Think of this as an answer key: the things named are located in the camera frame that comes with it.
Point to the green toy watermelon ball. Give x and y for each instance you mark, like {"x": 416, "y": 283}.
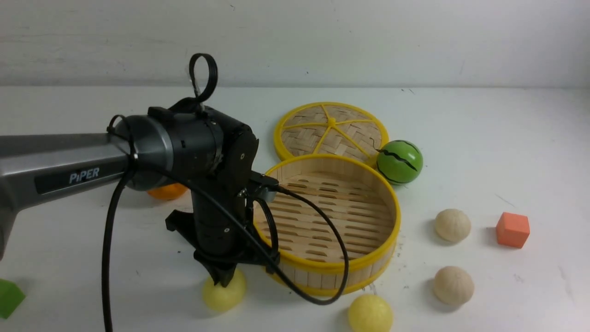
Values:
{"x": 400, "y": 162}

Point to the yellow bun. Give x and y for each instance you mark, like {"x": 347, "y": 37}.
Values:
{"x": 222, "y": 299}
{"x": 370, "y": 313}

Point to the bamboo steamer tray yellow rim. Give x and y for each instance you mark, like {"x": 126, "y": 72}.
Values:
{"x": 360, "y": 203}

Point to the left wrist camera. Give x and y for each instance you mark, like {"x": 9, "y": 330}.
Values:
{"x": 262, "y": 186}

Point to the yellow bun bottom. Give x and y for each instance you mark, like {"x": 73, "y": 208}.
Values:
{"x": 370, "y": 313}

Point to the orange toy tangerine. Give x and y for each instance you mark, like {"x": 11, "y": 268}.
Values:
{"x": 168, "y": 192}

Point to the orange cube block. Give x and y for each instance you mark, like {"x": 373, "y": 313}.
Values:
{"x": 512, "y": 230}

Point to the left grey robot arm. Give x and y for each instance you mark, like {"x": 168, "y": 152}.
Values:
{"x": 41, "y": 168}

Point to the woven bamboo steamer lid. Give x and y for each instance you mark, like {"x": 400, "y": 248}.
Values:
{"x": 330, "y": 128}

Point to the green block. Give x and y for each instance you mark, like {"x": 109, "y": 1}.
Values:
{"x": 11, "y": 296}

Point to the white bun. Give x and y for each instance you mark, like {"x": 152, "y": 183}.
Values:
{"x": 452, "y": 225}
{"x": 453, "y": 286}

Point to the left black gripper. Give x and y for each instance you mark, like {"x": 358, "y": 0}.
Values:
{"x": 215, "y": 153}

